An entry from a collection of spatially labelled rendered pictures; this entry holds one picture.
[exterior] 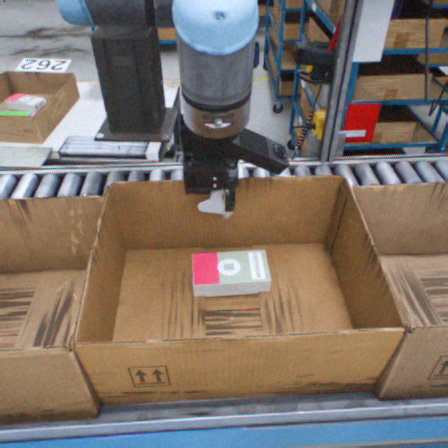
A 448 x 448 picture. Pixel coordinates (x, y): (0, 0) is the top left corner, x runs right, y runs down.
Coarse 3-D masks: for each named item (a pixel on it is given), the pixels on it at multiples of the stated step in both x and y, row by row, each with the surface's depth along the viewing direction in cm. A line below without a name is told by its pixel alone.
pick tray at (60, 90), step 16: (0, 80) 164; (16, 80) 169; (32, 80) 168; (48, 80) 168; (64, 80) 167; (0, 96) 164; (48, 96) 170; (64, 96) 157; (48, 112) 146; (64, 112) 158; (0, 128) 140; (16, 128) 139; (32, 128) 139; (48, 128) 146
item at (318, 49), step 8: (296, 48) 117; (304, 48) 115; (312, 48) 115; (320, 48) 116; (296, 56) 117; (304, 56) 116; (312, 56) 116; (320, 56) 116; (328, 56) 117; (304, 64) 118; (312, 64) 118; (320, 64) 118; (328, 64) 118; (312, 72) 121; (320, 72) 121
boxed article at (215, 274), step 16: (192, 256) 74; (208, 256) 74; (224, 256) 74; (240, 256) 74; (256, 256) 74; (208, 272) 72; (224, 272) 72; (240, 272) 72; (256, 272) 72; (208, 288) 71; (224, 288) 71; (240, 288) 71; (256, 288) 72
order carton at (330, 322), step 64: (128, 192) 69; (256, 192) 71; (320, 192) 72; (128, 256) 78; (320, 256) 78; (128, 320) 69; (192, 320) 69; (256, 320) 69; (320, 320) 69; (384, 320) 56; (128, 384) 56; (192, 384) 57; (256, 384) 58; (320, 384) 59
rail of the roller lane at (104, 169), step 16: (240, 160) 136; (304, 160) 136; (336, 160) 136; (352, 160) 136; (368, 160) 136; (384, 160) 136; (400, 160) 136; (416, 160) 136; (432, 160) 136; (16, 176) 131; (64, 176) 133
